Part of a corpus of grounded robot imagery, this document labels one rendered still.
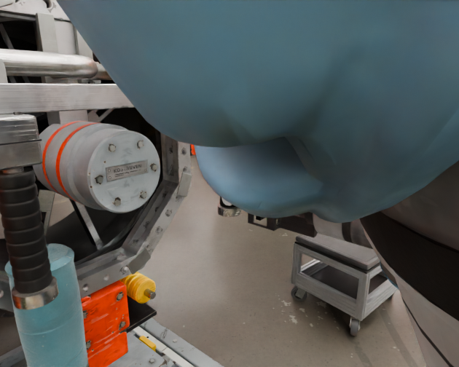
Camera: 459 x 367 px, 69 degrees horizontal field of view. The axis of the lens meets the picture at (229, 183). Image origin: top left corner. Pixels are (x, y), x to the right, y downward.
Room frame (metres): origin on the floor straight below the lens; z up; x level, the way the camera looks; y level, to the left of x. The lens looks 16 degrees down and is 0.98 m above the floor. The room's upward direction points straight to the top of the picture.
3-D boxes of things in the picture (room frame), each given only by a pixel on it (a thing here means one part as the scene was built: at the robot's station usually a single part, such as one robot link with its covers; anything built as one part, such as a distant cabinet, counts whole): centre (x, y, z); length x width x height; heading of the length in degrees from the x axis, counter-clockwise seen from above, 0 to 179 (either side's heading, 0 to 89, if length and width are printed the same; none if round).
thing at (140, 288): (0.76, 0.29, 0.51); 0.29 x 0.06 x 0.06; 50
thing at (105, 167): (0.56, 0.23, 0.85); 0.21 x 0.14 x 0.14; 50
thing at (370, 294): (1.36, -0.55, 0.17); 0.43 x 0.36 x 0.34; 131
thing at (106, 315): (0.63, 0.32, 0.48); 0.16 x 0.12 x 0.17; 50
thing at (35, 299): (0.32, 0.22, 0.83); 0.04 x 0.04 x 0.16
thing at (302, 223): (0.51, -0.09, 0.80); 0.12 x 0.08 x 0.09; 50
